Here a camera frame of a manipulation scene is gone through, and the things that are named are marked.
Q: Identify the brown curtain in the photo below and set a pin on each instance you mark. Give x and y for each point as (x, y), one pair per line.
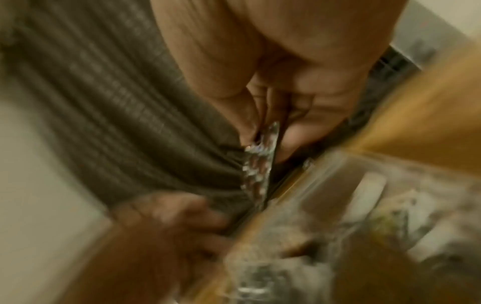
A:
(112, 104)

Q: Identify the person's left hand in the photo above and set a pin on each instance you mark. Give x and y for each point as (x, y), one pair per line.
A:
(150, 243)

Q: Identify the clear plastic medicine box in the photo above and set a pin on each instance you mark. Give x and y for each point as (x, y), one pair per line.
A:
(338, 178)

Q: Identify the silver blister pack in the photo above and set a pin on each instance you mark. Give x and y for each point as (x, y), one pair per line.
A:
(259, 172)

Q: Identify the person's right hand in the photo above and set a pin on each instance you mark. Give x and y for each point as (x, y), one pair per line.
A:
(282, 53)

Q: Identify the pile of medicine strips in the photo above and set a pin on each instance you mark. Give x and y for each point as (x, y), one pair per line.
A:
(394, 225)

